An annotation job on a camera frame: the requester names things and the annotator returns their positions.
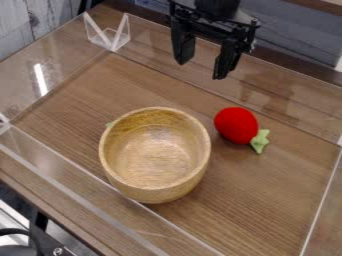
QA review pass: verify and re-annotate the red plush strawberry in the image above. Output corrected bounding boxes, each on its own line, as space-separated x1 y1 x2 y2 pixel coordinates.
213 107 269 154

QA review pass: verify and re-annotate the clear acrylic tray wall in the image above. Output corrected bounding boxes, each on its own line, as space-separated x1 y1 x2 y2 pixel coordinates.
0 114 223 256

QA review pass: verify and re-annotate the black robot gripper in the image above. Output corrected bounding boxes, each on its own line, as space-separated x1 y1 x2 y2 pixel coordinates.
168 0 260 80

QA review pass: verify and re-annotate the clear acrylic corner bracket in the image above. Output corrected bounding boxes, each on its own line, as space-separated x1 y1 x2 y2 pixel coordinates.
82 13 130 52

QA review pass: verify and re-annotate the black cable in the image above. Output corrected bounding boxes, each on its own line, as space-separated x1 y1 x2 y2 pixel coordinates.
0 227 32 256

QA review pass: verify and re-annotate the light wooden bowl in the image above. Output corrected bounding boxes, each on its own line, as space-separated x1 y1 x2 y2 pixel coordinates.
98 107 211 204

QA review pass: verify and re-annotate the black table frame leg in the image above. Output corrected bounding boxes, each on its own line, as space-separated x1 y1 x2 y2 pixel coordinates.
29 211 76 256

